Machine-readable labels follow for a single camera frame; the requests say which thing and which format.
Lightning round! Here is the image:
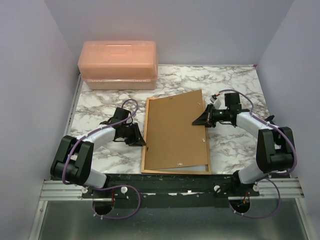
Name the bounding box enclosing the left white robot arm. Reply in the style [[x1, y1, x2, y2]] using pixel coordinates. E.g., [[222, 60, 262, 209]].
[[50, 121, 146, 198]]

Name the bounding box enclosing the purple cable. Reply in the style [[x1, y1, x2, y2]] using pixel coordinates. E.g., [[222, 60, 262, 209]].
[[61, 99, 142, 221], [217, 89, 297, 218]]

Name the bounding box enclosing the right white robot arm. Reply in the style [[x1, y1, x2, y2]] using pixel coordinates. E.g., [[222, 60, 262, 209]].
[[192, 103, 297, 196]]

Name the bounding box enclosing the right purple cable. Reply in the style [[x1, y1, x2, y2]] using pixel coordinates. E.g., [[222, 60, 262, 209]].
[[217, 89, 297, 218]]

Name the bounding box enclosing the landscape photo print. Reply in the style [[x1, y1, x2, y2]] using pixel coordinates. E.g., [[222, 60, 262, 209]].
[[159, 164, 208, 172]]

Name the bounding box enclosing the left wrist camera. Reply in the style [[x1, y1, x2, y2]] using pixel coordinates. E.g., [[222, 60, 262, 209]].
[[111, 107, 133, 125]]

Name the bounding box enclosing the orange translucent plastic storage box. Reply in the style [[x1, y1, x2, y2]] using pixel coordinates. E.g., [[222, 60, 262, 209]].
[[78, 40, 159, 90]]

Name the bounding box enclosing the orange wooden picture frame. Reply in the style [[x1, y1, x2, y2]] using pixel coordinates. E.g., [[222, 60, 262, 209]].
[[140, 97, 212, 175]]

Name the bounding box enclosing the brown cardboard backing board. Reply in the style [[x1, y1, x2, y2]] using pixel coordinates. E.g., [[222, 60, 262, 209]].
[[145, 89, 208, 170]]

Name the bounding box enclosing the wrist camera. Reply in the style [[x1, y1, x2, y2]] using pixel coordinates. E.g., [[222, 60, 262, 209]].
[[210, 92, 242, 110], [111, 107, 133, 125]]

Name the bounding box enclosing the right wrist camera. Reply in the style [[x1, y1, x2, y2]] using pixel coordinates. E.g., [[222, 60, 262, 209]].
[[210, 92, 242, 110]]

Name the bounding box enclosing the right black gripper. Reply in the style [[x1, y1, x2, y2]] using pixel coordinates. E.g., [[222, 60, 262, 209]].
[[192, 103, 230, 129]]

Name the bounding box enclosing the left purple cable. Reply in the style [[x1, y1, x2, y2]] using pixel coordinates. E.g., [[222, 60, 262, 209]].
[[61, 99, 142, 221]]

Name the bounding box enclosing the aluminium extrusion frame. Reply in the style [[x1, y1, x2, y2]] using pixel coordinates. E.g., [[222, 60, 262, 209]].
[[27, 66, 86, 240]]

